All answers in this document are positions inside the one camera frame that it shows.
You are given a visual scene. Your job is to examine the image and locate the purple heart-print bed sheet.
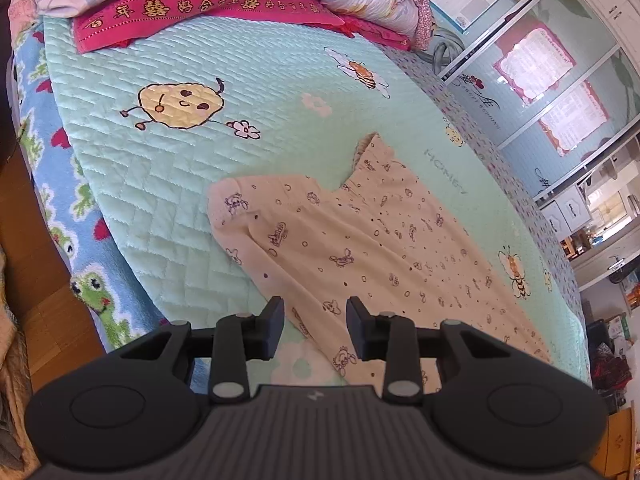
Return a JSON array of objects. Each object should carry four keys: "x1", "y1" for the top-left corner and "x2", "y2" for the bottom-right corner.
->
[{"x1": 390, "y1": 45, "x2": 596, "y2": 361}]

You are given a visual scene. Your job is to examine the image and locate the blue frog-print blanket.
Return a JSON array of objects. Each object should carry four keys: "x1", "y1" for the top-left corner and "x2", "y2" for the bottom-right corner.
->
[{"x1": 12, "y1": 15, "x2": 168, "y2": 354}]

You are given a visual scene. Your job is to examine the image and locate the green bee-print quilted bedspread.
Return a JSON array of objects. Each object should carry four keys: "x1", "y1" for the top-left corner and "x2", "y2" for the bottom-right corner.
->
[{"x1": 42, "y1": 10, "x2": 593, "y2": 387}]

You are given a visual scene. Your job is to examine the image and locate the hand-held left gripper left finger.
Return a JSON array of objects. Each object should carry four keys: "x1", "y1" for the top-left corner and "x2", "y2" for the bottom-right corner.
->
[{"x1": 120, "y1": 296, "x2": 285, "y2": 405}]

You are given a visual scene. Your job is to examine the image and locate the white drawer unit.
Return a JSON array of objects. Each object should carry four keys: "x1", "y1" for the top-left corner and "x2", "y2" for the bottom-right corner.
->
[{"x1": 542, "y1": 185, "x2": 594, "y2": 234}]

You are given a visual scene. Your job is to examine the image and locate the white sliding-door wardrobe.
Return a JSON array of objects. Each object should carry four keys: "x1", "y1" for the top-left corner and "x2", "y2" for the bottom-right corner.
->
[{"x1": 420, "y1": 0, "x2": 640, "y2": 241}]

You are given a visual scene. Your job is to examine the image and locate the pink-bordered wall chart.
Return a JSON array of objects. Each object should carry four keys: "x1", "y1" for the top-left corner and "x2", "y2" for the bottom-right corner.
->
[
  {"x1": 537, "y1": 80, "x2": 611, "y2": 157},
  {"x1": 494, "y1": 25, "x2": 576, "y2": 106}
]

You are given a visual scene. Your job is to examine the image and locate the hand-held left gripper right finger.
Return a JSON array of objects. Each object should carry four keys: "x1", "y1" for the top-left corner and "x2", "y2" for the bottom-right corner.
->
[{"x1": 346, "y1": 296, "x2": 516, "y2": 405}]

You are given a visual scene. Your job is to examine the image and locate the green and white carton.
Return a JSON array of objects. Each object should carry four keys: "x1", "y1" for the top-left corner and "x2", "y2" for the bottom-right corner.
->
[{"x1": 602, "y1": 312, "x2": 629, "y2": 346}]

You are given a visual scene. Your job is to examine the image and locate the red clothes pile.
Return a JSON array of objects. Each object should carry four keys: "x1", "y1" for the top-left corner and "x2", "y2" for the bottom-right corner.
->
[{"x1": 592, "y1": 347, "x2": 631, "y2": 392}]

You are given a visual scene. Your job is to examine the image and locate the beige printed pants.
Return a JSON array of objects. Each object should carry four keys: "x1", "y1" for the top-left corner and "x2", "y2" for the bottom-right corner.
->
[{"x1": 207, "y1": 132, "x2": 553, "y2": 396}]

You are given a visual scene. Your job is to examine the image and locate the red embroidered pillow towel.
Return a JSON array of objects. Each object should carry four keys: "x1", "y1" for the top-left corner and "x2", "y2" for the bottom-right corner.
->
[
  {"x1": 74, "y1": 0, "x2": 347, "y2": 55},
  {"x1": 342, "y1": 14, "x2": 414, "y2": 52}
]

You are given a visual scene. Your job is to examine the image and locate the black chair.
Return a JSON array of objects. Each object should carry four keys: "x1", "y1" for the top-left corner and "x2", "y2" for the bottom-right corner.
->
[{"x1": 587, "y1": 317, "x2": 634, "y2": 406}]

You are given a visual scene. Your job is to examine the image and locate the wooden dresser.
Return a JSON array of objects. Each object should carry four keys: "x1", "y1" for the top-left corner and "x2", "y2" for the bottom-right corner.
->
[{"x1": 607, "y1": 407, "x2": 640, "y2": 476}]

